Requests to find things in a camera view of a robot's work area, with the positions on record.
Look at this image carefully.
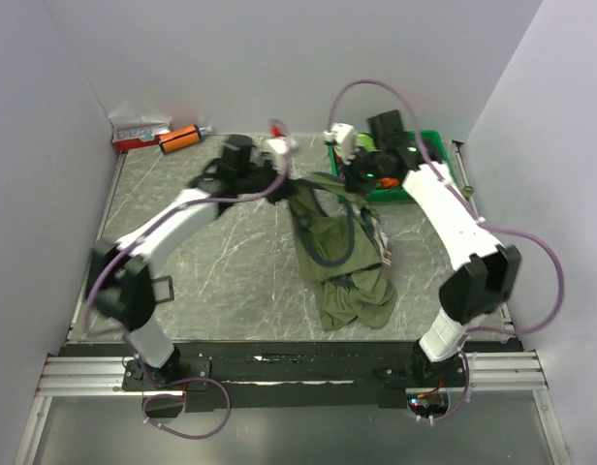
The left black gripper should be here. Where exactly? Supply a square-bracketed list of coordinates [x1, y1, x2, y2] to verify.
[236, 152, 298, 206]

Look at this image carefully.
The olive green t-shirt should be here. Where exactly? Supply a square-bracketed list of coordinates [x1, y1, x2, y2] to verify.
[287, 172, 397, 331]

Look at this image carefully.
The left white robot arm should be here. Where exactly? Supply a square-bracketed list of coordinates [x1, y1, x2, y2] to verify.
[85, 135, 298, 389]

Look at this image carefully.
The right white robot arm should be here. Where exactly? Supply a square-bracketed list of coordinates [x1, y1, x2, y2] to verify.
[328, 110, 521, 387]

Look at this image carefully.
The toy orange pumpkin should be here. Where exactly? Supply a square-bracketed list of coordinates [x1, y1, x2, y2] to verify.
[379, 177, 400, 189]

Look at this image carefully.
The green plastic crate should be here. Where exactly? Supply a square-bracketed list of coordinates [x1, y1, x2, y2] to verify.
[328, 130, 457, 202]

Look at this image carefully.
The orange cylindrical bottle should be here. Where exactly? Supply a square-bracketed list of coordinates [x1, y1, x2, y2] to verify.
[158, 125, 212, 154]

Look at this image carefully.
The small dark glass jar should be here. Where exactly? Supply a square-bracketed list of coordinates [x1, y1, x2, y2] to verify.
[460, 185, 475, 202]

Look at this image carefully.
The red white carton box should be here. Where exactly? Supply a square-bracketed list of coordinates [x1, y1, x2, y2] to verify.
[109, 106, 172, 152]

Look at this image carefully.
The black folding stand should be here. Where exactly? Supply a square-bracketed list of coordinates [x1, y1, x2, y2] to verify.
[151, 275, 174, 305]

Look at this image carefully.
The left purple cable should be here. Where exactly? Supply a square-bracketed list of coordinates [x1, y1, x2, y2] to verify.
[82, 118, 299, 440]

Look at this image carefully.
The purple cable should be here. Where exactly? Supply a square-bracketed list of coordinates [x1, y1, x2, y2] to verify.
[82, 118, 299, 440]
[327, 79, 566, 425]

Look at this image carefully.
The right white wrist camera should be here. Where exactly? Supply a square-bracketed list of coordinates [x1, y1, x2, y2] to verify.
[323, 123, 358, 165]

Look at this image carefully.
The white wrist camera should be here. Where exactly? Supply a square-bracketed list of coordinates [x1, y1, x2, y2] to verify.
[323, 123, 358, 165]
[260, 137, 299, 174]

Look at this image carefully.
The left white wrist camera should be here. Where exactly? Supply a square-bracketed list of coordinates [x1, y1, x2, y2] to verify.
[260, 137, 299, 174]

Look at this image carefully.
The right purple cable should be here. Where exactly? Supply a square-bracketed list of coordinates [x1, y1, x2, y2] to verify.
[327, 79, 566, 425]

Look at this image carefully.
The aluminium rail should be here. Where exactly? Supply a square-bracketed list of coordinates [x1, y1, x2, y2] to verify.
[35, 352, 549, 397]

